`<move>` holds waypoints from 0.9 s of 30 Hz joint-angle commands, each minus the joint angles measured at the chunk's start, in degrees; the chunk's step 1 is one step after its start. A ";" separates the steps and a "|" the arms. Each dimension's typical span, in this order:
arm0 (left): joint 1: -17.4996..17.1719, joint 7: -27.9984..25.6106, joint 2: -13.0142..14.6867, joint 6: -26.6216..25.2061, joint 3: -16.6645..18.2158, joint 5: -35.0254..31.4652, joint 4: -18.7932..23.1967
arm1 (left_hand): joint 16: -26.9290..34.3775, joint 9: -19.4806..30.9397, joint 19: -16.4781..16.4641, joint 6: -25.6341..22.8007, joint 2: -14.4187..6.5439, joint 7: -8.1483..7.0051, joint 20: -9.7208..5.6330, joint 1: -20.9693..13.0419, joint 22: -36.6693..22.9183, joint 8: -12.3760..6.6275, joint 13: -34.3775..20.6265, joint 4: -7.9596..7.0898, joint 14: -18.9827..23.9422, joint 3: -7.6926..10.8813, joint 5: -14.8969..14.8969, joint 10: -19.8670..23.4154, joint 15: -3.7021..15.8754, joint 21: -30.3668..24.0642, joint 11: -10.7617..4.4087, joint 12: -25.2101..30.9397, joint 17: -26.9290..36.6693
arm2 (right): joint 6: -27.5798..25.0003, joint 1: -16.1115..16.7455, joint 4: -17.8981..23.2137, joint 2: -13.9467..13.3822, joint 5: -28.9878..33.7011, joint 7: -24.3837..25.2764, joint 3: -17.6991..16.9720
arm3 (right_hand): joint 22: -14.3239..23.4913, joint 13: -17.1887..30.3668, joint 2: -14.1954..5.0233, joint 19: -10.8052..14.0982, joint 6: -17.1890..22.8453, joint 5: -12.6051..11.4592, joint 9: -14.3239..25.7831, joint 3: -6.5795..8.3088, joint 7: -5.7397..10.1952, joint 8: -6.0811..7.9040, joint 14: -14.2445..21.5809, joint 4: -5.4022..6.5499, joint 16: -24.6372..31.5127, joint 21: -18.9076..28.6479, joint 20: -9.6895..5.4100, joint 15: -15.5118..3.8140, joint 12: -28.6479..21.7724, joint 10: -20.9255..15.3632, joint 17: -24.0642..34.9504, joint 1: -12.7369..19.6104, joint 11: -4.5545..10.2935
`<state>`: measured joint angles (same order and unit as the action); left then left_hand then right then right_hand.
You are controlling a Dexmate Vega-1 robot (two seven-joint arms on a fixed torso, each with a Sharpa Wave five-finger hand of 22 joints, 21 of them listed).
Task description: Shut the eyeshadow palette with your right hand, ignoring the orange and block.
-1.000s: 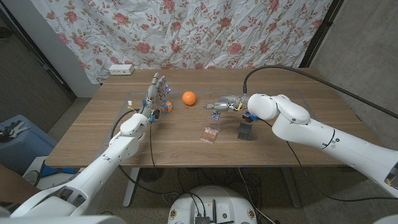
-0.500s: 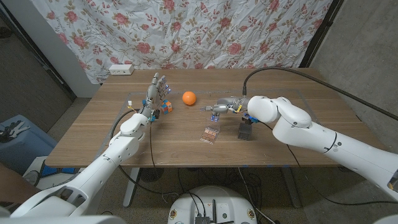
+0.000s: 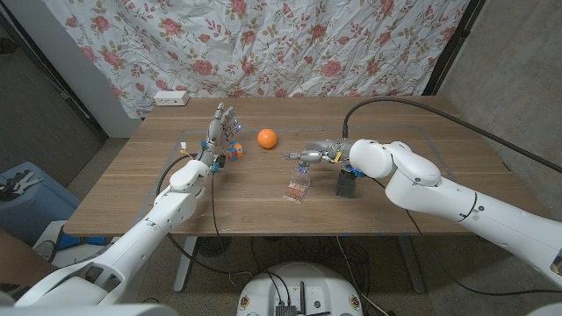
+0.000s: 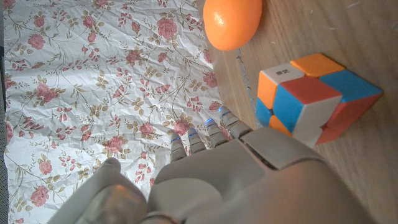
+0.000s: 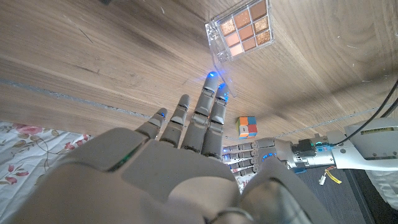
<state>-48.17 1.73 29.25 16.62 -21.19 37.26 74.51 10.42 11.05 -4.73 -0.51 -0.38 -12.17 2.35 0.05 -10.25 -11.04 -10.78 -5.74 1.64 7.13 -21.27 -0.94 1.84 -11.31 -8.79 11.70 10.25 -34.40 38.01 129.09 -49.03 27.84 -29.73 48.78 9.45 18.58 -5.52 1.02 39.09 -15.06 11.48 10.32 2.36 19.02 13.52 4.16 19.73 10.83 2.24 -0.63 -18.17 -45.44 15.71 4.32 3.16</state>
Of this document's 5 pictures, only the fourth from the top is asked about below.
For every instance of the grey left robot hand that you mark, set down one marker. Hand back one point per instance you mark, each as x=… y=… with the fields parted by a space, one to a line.
x=248 y=186

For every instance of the colourful puzzle cube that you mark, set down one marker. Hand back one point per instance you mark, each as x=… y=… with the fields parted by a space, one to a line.
x=308 y=99

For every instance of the orange fruit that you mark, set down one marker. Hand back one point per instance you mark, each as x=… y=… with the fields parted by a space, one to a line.
x=231 y=21

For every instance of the floral backdrop cloth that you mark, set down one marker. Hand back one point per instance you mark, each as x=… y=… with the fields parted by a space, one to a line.
x=93 y=77

